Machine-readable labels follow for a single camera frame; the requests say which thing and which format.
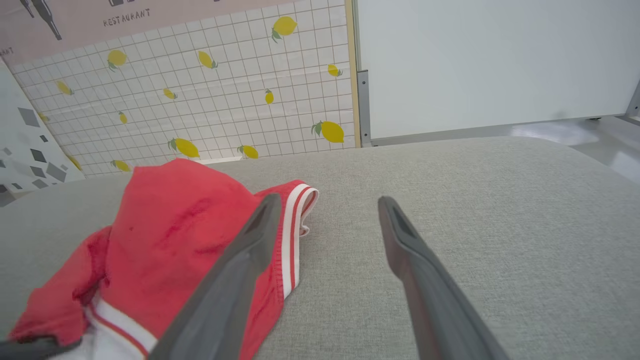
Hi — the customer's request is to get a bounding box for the lemon print tile panel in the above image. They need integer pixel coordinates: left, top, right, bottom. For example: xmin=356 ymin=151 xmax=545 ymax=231
xmin=11 ymin=0 xmax=362 ymax=179

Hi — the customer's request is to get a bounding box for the white panel with grey shapes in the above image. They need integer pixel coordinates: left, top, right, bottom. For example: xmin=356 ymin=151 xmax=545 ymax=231
xmin=0 ymin=57 xmax=86 ymax=195

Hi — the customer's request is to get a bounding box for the white partition with metal frame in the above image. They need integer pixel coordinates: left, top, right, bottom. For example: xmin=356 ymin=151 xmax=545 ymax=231
xmin=353 ymin=0 xmax=640 ymax=148

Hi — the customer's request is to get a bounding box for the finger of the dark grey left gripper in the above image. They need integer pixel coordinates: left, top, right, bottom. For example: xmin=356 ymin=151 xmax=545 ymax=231
xmin=149 ymin=193 xmax=283 ymax=360

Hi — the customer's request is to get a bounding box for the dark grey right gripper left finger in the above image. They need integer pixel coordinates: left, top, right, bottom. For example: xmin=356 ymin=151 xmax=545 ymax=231
xmin=0 ymin=337 xmax=82 ymax=360

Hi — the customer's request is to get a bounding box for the red garment with white stripes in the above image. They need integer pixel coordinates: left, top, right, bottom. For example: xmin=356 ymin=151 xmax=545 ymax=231
xmin=7 ymin=157 xmax=320 ymax=360

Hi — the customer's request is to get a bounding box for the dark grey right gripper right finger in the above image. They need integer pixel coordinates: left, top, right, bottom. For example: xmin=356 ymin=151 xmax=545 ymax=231
xmin=378 ymin=196 xmax=511 ymax=360

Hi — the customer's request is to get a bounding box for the pink restaurant poster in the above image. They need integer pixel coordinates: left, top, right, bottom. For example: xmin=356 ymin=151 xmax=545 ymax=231
xmin=0 ymin=0 xmax=296 ymax=67

